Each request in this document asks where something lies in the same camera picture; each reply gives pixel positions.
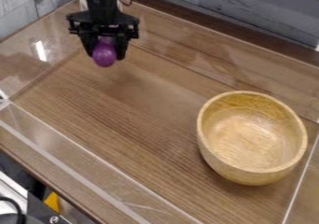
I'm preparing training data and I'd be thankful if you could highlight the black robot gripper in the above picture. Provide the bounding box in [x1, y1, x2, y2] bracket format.
[66, 0, 140, 61]

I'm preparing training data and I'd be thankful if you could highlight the clear acrylic table barrier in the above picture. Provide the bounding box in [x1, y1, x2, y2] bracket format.
[0, 100, 203, 224]

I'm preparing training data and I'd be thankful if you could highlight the brown wooden bowl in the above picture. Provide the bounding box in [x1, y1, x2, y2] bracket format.
[198, 91, 308, 186]

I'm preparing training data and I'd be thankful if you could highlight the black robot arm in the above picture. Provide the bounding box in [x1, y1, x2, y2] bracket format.
[66, 0, 140, 67]

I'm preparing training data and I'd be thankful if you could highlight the purple toy eggplant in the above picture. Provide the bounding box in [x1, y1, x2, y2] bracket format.
[92, 36, 118, 67]

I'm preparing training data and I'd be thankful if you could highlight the black cable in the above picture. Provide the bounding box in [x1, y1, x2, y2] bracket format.
[0, 196, 27, 224]

